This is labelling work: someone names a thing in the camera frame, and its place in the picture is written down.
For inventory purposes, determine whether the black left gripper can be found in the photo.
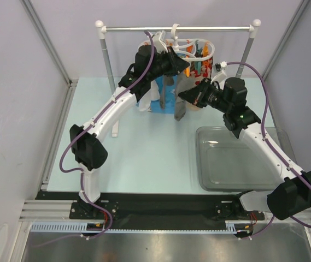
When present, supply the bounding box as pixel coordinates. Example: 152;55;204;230
147;46;189;81

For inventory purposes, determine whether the grey sock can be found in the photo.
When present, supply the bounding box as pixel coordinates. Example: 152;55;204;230
174;73;195;121

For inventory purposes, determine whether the beige red sock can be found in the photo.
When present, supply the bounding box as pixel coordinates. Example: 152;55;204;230
189;56;216;112

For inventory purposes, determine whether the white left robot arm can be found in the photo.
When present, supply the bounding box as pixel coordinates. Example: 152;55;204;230
69;45;190;218

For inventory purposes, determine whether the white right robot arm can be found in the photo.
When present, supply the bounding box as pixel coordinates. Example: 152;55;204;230
178;77;311;220

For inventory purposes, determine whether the white clip sock hanger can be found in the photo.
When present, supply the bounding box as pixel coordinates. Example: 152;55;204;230
143;23;218;77

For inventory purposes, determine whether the blue cartoon print sock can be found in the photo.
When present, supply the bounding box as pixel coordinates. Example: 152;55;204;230
146;76;178;114

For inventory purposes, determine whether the white striped sock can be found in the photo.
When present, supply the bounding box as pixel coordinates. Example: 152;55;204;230
138;80;160;112

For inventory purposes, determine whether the clear plastic bin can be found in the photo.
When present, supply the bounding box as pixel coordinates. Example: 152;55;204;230
195;126;290;192

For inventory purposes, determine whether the white drying rack stand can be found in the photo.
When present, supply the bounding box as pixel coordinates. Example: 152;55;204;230
85;27;264;140

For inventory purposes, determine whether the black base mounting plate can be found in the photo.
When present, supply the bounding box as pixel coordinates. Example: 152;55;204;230
36;191;265;231

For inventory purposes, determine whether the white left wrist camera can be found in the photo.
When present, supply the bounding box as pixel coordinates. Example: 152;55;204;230
152;31;168;53

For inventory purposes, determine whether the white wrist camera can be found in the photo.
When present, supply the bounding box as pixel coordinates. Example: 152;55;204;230
212;61;227;82
152;31;168;53

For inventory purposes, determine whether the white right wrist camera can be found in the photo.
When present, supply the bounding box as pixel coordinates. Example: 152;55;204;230
212;61;227;82

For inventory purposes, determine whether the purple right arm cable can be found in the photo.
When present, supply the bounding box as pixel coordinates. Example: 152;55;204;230
225;61;311;240

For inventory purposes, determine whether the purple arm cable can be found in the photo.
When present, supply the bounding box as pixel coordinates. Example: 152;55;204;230
225;61;311;240
58;30;156;248

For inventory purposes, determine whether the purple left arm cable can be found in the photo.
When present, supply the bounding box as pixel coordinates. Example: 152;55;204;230
58;30;156;248

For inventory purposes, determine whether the blue slotted cable duct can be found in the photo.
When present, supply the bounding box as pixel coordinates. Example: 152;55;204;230
31;221;109;233

